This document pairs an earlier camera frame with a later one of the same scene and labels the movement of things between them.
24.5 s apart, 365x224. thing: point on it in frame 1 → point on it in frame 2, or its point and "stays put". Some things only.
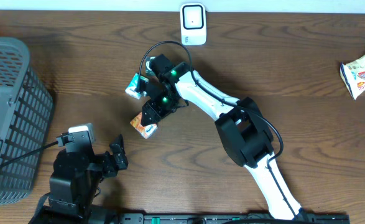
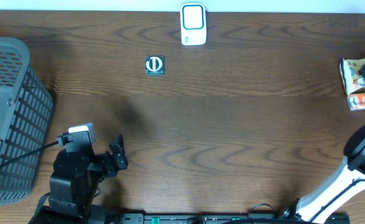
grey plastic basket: [17, 115] stays put
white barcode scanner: [193, 23] stays put
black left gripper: [106, 164] stays put
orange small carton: [146, 131] → [360, 101]
